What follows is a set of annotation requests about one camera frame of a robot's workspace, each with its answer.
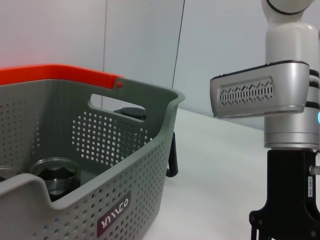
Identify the glass kettle with black handle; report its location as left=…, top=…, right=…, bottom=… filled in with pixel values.
left=113, top=106, right=180, bottom=178

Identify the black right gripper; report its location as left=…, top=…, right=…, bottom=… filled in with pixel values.
left=248, top=148, right=320, bottom=240

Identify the glass teapot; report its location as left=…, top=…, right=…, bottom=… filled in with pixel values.
left=29, top=159, right=83, bottom=203
left=0, top=166, right=16, bottom=184

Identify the orange basket carry handle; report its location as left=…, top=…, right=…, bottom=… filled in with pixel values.
left=0, top=64, right=125, bottom=90

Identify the grey perforated plastic storage basket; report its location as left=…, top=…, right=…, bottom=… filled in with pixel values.
left=0, top=78, right=186, bottom=240

